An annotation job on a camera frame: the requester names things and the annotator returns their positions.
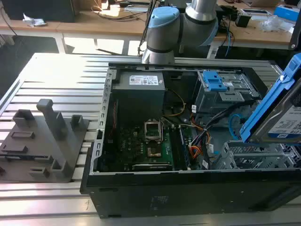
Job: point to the hard disk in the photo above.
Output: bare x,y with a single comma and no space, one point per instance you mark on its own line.
272,110

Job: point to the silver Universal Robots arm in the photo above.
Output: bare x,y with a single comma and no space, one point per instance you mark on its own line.
164,30

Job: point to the silver disk bay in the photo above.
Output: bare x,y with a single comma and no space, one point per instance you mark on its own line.
256,155

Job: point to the CPU socket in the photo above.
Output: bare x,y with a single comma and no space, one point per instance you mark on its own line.
153,130

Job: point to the grey power supply unit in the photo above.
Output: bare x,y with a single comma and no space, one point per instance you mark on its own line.
138,94

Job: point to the green motherboard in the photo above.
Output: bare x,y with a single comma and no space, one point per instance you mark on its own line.
162,150

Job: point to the RAM stick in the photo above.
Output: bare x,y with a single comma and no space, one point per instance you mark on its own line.
184,146

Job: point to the blue drive bay latch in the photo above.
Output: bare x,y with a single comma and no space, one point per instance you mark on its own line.
214,81

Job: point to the silver upper drive cage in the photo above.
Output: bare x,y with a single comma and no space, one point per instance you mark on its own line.
223,94

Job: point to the black open PC case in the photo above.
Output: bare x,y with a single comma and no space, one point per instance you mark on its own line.
188,188

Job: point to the grey parts rack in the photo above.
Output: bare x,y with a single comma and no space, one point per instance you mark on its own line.
47,146

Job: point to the wooden desk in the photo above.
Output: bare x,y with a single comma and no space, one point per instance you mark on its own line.
70,24

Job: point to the black stepper motor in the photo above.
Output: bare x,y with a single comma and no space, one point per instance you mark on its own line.
243,20

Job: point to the crumpled white paper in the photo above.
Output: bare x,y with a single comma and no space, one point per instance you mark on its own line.
33,20

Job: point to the black monitor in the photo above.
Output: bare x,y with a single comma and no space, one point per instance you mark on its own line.
40,9

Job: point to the clear plastic bag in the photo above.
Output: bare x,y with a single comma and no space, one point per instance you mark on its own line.
274,23

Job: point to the blue and white box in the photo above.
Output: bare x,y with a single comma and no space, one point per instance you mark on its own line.
288,11

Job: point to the black metal frame post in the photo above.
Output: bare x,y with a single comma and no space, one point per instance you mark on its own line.
295,30

